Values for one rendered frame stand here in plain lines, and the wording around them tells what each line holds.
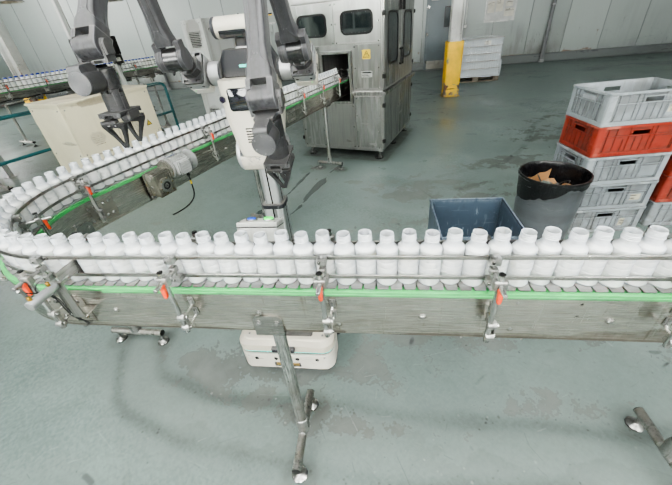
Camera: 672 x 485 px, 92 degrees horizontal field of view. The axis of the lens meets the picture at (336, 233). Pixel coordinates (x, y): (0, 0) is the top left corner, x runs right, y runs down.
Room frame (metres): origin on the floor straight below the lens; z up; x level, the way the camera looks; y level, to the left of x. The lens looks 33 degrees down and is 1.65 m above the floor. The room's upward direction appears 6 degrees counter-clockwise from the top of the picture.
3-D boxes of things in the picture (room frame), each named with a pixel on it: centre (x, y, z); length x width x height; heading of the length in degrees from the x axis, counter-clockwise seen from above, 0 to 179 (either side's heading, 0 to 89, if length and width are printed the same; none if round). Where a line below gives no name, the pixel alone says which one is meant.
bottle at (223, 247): (0.80, 0.33, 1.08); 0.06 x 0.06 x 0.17
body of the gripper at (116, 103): (0.99, 0.58, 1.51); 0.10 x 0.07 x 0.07; 171
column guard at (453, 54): (7.97, -2.95, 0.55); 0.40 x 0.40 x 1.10; 81
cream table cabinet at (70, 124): (4.28, 2.75, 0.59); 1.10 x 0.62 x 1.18; 153
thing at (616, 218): (2.36, -2.19, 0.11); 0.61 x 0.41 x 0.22; 87
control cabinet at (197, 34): (6.86, 1.87, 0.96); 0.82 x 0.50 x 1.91; 153
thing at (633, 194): (2.37, -2.19, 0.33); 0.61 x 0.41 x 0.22; 87
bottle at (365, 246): (0.74, -0.08, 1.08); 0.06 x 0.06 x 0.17
